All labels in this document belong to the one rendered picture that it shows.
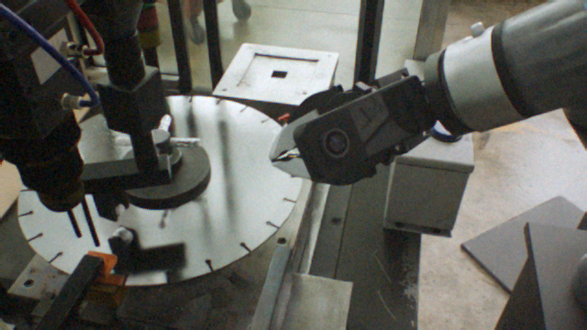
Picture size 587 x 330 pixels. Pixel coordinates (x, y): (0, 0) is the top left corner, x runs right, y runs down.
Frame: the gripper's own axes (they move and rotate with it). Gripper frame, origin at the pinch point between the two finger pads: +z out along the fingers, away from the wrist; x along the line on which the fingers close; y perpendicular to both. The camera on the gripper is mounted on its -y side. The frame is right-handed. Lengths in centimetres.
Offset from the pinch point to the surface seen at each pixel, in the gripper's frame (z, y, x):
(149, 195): 13.4, -6.7, 1.6
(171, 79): 49, 32, 21
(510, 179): 40, 161, -51
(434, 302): 49, 93, -65
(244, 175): 8.5, 3.0, -0.7
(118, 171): 8.7, -11.8, 5.0
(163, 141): 11.1, -3.7, 6.5
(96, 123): 26.6, -1.2, 13.0
